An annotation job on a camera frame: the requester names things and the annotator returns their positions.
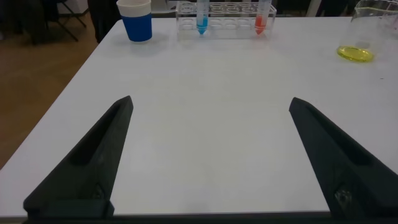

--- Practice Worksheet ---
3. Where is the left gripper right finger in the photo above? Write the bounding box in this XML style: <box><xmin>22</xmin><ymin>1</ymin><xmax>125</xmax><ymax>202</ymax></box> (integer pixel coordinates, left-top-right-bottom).
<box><xmin>288</xmin><ymin>96</ymin><xmax>398</xmax><ymax>220</ymax></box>

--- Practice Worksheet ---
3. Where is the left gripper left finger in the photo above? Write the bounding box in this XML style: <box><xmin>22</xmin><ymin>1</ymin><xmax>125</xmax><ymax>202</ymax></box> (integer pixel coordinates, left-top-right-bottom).
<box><xmin>23</xmin><ymin>95</ymin><xmax>134</xmax><ymax>218</ymax></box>

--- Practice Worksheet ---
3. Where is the blue pigment test tube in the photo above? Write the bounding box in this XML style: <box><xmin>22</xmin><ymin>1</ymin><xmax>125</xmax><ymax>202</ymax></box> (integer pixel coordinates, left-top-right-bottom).
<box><xmin>195</xmin><ymin>0</ymin><xmax>210</xmax><ymax>35</ymax></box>

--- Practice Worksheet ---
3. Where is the glass beaker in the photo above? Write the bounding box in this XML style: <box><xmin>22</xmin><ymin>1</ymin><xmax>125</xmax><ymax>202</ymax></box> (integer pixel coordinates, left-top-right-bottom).
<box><xmin>336</xmin><ymin>0</ymin><xmax>398</xmax><ymax>63</ymax></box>

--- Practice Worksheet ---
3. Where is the red pigment test tube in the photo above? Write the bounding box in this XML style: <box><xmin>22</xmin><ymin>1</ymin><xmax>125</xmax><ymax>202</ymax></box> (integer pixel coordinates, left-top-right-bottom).
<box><xmin>254</xmin><ymin>0</ymin><xmax>273</xmax><ymax>35</ymax></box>

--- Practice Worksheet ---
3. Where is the clear acrylic tube rack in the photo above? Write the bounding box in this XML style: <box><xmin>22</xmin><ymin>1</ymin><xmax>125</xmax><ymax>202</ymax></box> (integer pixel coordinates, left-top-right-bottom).
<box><xmin>175</xmin><ymin>1</ymin><xmax>277</xmax><ymax>40</ymax></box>

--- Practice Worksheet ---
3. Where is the blue white paper cup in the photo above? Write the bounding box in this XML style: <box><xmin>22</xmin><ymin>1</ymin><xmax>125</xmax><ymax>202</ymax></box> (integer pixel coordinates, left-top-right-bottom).
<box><xmin>116</xmin><ymin>0</ymin><xmax>153</xmax><ymax>43</ymax></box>

